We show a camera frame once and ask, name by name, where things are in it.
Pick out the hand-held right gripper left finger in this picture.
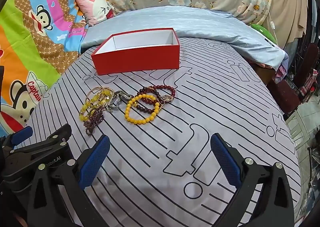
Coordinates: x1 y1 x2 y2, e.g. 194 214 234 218
26 134 111 227

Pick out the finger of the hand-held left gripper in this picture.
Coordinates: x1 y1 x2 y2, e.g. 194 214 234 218
7 124 72 175
5 126 33 152

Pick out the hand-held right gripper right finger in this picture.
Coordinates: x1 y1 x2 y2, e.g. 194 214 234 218
210 133 295 227

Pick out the purple bead bracelet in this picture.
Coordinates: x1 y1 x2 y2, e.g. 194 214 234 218
83 105 105 136

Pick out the yellow stone gold bracelet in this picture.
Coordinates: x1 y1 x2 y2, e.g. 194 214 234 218
79 87 113 121

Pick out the thin gold bangle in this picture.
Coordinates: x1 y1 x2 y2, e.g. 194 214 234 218
86 86 103 103

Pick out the yellow bead bracelet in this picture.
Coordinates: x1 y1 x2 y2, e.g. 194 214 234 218
125 94 161 125

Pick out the silver metal watch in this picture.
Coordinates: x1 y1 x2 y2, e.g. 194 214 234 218
106 90 133 113

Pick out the dark maroon bead bracelet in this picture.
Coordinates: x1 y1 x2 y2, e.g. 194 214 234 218
135 95 163 115

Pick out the red bead bracelet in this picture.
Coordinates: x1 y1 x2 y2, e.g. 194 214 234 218
139 85 176 105

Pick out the red cardboard box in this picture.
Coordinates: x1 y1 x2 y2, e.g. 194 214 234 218
91 27 181 76

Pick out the grey striped bed sheet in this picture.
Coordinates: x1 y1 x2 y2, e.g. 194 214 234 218
25 37 301 227

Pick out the dark red chair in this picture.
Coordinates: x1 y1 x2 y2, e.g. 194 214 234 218
267 43 320 115

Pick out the cartoon monkey blanket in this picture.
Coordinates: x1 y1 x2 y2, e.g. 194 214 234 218
0 0 91 140

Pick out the pink cartoon pillow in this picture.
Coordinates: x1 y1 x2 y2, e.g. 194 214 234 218
76 0 118 26

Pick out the green plush toy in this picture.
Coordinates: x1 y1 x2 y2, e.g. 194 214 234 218
251 24 278 45

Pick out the light blue quilt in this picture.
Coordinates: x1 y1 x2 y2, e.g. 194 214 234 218
81 6 288 71

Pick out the beige curtain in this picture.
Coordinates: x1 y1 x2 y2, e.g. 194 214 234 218
269 0 308 45

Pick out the white cable with switch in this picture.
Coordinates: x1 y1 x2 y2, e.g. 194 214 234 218
257 0 278 45

